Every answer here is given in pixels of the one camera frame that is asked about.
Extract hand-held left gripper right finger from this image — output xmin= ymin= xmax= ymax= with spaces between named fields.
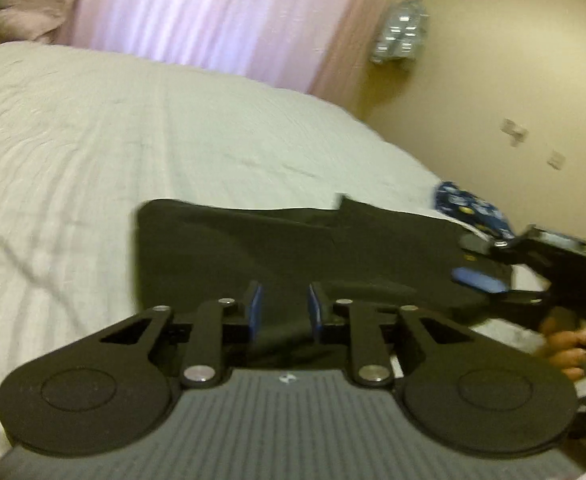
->
xmin=306 ymin=281 xmax=476 ymax=390

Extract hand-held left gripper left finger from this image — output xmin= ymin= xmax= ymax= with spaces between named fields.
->
xmin=98 ymin=280 xmax=265 ymax=390

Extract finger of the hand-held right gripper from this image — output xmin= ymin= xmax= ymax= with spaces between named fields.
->
xmin=459 ymin=232 xmax=531 ymax=267
xmin=451 ymin=267 xmax=556 ymax=311

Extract dark green pants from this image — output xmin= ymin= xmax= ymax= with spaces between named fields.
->
xmin=136 ymin=192 xmax=514 ymax=368

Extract person's right hand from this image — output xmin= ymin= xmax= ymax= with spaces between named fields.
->
xmin=540 ymin=310 xmax=586 ymax=383

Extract blue printed cloth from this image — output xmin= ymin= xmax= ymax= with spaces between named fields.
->
xmin=433 ymin=180 xmax=517 ymax=242

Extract bed with white striped bedspread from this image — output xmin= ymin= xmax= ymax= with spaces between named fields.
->
xmin=0 ymin=40 xmax=548 ymax=461

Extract pink curtain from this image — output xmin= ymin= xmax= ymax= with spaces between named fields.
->
xmin=68 ymin=0 xmax=409 ymax=111

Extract pink crumpled cloth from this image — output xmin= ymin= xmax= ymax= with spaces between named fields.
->
xmin=0 ymin=0 xmax=76 ymax=46

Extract wall switch with knob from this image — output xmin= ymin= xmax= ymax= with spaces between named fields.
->
xmin=502 ymin=117 xmax=530 ymax=148

